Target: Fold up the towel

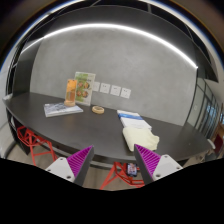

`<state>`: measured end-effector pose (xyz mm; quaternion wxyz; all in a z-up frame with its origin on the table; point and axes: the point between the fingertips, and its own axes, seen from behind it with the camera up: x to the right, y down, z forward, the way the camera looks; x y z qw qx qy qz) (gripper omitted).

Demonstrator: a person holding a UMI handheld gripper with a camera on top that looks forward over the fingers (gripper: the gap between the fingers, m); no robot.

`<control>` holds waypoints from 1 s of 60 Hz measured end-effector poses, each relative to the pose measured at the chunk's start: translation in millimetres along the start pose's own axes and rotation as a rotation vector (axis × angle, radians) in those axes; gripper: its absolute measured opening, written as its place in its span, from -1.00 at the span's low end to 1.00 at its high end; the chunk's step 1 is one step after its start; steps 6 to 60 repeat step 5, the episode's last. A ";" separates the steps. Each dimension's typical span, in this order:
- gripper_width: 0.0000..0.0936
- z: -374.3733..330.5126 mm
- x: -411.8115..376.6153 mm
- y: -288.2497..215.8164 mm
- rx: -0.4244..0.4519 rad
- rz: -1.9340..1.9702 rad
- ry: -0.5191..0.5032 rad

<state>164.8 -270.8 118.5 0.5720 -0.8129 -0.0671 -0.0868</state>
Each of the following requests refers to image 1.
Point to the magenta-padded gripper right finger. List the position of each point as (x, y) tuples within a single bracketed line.
[(165, 165)]

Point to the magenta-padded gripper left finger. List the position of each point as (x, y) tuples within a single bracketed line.
[(62, 166)]

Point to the cream knitted towel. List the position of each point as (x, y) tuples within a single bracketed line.
[(140, 138)]

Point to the smartphone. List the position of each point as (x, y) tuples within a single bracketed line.
[(132, 169)]

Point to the white and blue booklet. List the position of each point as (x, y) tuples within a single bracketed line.
[(135, 122)]

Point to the grey magazine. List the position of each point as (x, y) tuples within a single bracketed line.
[(61, 109)]

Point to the black-framed glass partition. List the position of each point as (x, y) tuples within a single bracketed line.
[(208, 113)]

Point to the small card on wooden base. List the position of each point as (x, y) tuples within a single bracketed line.
[(70, 91)]

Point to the green menu sign stand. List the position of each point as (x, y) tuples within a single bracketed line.
[(85, 88)]

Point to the white ceiling light strip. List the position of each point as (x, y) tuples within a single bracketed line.
[(110, 26)]

